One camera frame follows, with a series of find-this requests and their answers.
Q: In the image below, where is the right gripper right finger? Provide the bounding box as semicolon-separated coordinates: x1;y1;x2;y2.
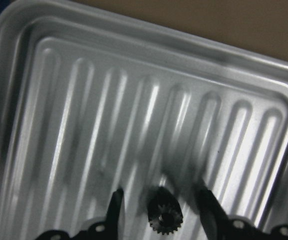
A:
198;189;228;240

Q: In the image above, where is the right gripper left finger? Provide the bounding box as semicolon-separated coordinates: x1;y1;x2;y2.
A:
105;188;125;240

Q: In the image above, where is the silver ribbed metal tray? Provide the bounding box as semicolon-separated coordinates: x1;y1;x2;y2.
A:
0;0;288;240

